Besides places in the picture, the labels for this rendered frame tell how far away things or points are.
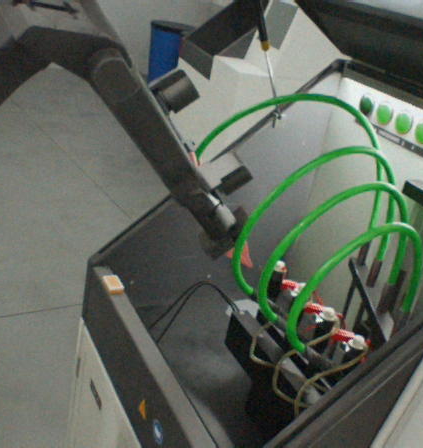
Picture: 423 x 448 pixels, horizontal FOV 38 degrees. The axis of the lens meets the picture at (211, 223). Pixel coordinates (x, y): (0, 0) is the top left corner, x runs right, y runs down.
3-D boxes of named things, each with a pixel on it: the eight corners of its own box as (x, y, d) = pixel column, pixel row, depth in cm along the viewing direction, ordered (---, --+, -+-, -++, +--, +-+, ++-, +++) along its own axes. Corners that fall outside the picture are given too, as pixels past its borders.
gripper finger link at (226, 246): (266, 267, 112) (239, 231, 108) (234, 289, 113) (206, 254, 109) (256, 250, 118) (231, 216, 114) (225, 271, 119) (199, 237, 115)
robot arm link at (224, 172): (159, 162, 101) (183, 201, 98) (216, 122, 100) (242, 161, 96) (184, 186, 112) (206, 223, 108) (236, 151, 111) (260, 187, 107)
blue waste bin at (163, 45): (133, 83, 737) (142, 17, 706) (176, 85, 770) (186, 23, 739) (155, 97, 693) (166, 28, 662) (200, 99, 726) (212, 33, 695)
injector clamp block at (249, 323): (217, 371, 128) (231, 310, 122) (257, 364, 133) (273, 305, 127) (306, 500, 101) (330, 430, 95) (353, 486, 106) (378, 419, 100)
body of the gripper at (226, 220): (256, 227, 108) (234, 196, 105) (208, 259, 109) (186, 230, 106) (246, 212, 114) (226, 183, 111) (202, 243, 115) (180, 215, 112)
